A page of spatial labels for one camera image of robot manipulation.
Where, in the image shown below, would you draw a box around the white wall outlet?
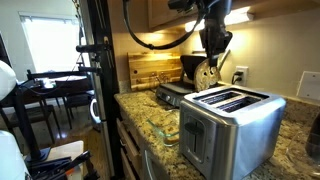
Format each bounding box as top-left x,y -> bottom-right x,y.
232,65 -> 249,87

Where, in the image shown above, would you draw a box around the black toaster power cord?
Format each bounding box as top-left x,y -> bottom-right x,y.
231,70 -> 244,84

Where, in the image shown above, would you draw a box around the clear glass baking dish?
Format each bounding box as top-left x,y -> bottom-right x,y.
146,109 -> 181,148

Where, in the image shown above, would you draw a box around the white cart top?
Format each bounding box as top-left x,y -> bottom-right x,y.
43,139 -> 84,180

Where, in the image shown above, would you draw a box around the dark wooden dining table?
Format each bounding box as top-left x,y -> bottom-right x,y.
19,69 -> 96,108

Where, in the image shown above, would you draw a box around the tall grey tumbler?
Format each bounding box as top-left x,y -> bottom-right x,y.
304,113 -> 320,161

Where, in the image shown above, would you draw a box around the stainless steel toaster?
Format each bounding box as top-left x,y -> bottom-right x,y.
178,84 -> 287,180

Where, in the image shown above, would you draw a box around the brown bread slice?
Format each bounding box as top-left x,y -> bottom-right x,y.
163,123 -> 181,145
193,58 -> 223,93

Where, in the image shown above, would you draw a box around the under-cabinet light strip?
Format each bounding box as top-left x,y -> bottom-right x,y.
184,6 -> 254,33

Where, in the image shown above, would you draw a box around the bright dining room window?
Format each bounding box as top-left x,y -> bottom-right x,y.
19,12 -> 83,74

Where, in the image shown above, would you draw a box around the black panini grill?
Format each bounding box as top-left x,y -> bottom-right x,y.
155,49 -> 231,108

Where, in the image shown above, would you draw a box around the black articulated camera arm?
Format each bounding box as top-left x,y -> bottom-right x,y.
78,65 -> 103,75

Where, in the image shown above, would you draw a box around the black toaster lever knob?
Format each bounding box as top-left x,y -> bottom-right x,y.
184,121 -> 205,136

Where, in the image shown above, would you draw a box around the wooden upper cabinet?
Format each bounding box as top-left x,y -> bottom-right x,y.
148,0 -> 320,29

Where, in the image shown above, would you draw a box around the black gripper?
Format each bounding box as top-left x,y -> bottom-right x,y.
199,7 -> 233,77

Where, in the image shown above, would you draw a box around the beige counter drawers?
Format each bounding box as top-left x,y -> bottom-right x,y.
114,114 -> 148,180

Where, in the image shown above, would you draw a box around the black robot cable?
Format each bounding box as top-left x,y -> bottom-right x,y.
122,0 -> 206,51

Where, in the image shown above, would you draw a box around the curved silver appliance handle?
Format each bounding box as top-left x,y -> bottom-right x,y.
143,149 -> 156,180

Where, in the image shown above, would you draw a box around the black metal stand column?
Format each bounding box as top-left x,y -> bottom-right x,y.
85,0 -> 125,178

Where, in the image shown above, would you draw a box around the wooden cutting board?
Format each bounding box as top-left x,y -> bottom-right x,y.
127,51 -> 184,92

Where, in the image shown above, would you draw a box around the white blank wall plate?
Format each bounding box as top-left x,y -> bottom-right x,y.
296,70 -> 320,101

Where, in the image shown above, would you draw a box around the dark dining chair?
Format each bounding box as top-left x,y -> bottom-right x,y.
6,104 -> 61,144
61,91 -> 96,129

